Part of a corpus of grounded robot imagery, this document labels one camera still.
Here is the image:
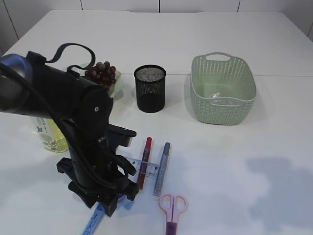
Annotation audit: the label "blue scissors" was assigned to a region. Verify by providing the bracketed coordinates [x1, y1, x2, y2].
[81, 193, 125, 235]

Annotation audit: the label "purple artificial grape bunch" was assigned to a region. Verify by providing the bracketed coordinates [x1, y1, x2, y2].
[84, 61, 116, 91]

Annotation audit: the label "black mesh pen cup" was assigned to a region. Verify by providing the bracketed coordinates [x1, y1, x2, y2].
[134, 65, 166, 113]

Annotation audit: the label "clear plastic sheet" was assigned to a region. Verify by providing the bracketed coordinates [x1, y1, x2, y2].
[210, 92, 221, 98]

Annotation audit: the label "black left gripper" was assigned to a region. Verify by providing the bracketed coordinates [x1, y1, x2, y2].
[57, 119, 138, 217]

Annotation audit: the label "silver glitter pen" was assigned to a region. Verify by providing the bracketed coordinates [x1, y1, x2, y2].
[153, 142, 170, 197]

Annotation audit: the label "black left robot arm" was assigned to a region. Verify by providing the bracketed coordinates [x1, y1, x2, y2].
[0, 52, 139, 216]

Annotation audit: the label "green wavy plastic plate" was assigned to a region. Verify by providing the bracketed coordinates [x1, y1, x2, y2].
[72, 68, 125, 98]

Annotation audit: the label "clear plastic ruler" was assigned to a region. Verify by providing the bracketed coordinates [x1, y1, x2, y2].
[114, 157, 159, 178]

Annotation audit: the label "pink scissors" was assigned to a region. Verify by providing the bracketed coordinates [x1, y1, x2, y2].
[158, 193, 188, 235]

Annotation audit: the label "green woven plastic basket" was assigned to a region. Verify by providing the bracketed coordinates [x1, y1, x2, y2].
[190, 52, 257, 125]

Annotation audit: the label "yellow tea bottle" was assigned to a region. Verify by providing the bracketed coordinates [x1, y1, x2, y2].
[30, 117, 68, 153]

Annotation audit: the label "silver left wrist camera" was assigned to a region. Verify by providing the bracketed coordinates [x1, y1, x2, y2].
[108, 124, 137, 152]

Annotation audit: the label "red glitter pen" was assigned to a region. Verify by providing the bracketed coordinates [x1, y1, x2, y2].
[136, 137, 152, 190]

